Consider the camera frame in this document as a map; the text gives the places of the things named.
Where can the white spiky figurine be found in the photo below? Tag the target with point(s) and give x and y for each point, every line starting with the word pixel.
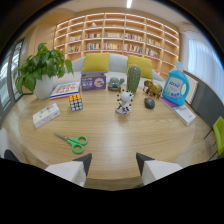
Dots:
pixel 124 101

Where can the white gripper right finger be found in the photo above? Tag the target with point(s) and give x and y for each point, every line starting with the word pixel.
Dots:
pixel 156 171

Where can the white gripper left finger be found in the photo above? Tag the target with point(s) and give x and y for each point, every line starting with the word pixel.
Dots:
pixel 68 171

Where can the grey sofa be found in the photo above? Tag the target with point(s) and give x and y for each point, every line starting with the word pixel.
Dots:
pixel 113 68

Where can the blue detergent bottle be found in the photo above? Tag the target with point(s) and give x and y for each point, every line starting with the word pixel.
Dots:
pixel 175 87

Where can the white long box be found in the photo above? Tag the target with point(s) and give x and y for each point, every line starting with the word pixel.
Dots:
pixel 183 114

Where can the colourful picture book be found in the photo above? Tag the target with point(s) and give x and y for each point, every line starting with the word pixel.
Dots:
pixel 65 90

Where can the green cactus ornament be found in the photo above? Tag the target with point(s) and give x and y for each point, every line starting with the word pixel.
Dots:
pixel 133 78

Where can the green chair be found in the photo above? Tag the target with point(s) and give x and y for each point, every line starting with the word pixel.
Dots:
pixel 219 135

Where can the yellow cushion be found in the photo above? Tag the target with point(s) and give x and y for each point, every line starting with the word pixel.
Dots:
pixel 96 62
pixel 141 66

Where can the green potted plant white pot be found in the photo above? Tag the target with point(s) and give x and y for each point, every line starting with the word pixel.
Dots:
pixel 42 71

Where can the purple book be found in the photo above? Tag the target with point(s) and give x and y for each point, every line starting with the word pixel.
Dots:
pixel 168 101

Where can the white rectangular box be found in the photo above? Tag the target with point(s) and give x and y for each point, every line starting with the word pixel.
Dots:
pixel 46 115

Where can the grey stone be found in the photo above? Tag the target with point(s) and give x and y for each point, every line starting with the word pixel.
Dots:
pixel 149 103

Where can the golden elephant figurine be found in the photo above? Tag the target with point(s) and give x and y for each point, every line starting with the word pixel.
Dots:
pixel 152 88

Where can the purple box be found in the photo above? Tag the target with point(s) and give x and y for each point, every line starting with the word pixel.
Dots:
pixel 93 81

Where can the wooden bookshelf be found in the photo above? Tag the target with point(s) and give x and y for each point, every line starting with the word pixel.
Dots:
pixel 116 38

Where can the rubik's cube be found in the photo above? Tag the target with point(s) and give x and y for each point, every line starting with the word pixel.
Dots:
pixel 76 102

